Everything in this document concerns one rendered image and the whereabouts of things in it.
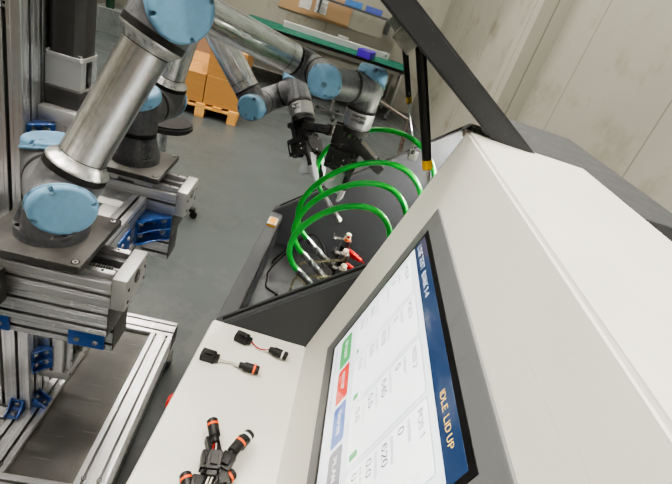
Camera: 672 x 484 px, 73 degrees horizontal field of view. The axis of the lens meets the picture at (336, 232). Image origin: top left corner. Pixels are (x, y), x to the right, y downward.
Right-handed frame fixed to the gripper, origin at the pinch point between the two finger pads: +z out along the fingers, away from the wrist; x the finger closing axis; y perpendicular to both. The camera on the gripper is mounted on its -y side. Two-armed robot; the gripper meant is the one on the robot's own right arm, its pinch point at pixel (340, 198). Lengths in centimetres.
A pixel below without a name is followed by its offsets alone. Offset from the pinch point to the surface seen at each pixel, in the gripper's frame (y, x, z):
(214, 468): 8, 72, 18
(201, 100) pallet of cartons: 166, -391, 102
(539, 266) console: -15, 79, -33
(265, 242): 17.7, -8.2, 25.6
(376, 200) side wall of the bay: -13.4, -30.7, 9.7
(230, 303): 18.9, 25.1, 25.6
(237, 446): 6, 67, 19
